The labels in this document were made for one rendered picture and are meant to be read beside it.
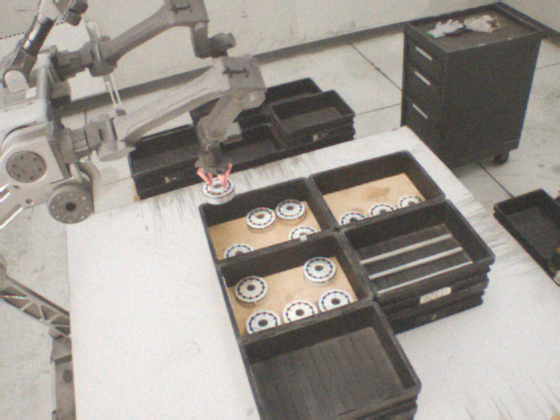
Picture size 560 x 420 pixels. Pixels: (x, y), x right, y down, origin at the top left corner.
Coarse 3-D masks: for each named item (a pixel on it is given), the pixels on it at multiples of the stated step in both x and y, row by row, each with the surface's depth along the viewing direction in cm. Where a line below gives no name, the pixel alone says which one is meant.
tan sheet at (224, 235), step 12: (312, 216) 190; (216, 228) 191; (228, 228) 190; (240, 228) 190; (276, 228) 188; (288, 228) 187; (216, 240) 186; (228, 240) 186; (240, 240) 185; (252, 240) 185; (264, 240) 184; (276, 240) 183; (216, 252) 182
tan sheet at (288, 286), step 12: (336, 264) 172; (276, 276) 171; (288, 276) 171; (300, 276) 170; (336, 276) 169; (228, 288) 170; (276, 288) 168; (288, 288) 167; (300, 288) 167; (312, 288) 166; (324, 288) 166; (336, 288) 165; (348, 288) 165; (276, 300) 164; (288, 300) 164; (312, 300) 163; (240, 312) 162; (252, 312) 162; (276, 312) 161; (240, 324) 159
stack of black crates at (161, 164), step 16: (192, 128) 287; (144, 144) 284; (160, 144) 287; (176, 144) 290; (192, 144) 293; (128, 160) 270; (144, 160) 287; (160, 160) 285; (176, 160) 284; (192, 160) 266; (144, 176) 263; (160, 176) 266; (176, 176) 269; (192, 176) 272; (208, 176) 275; (144, 192) 268; (160, 192) 273
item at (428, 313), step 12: (480, 288) 162; (444, 300) 159; (456, 300) 163; (468, 300) 166; (480, 300) 169; (408, 312) 158; (420, 312) 162; (432, 312) 163; (444, 312) 165; (456, 312) 167; (396, 324) 161; (408, 324) 164; (420, 324) 165
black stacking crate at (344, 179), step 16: (384, 160) 196; (400, 160) 198; (320, 176) 192; (336, 176) 194; (352, 176) 197; (368, 176) 199; (384, 176) 201; (416, 176) 193; (320, 192) 197; (432, 192) 183
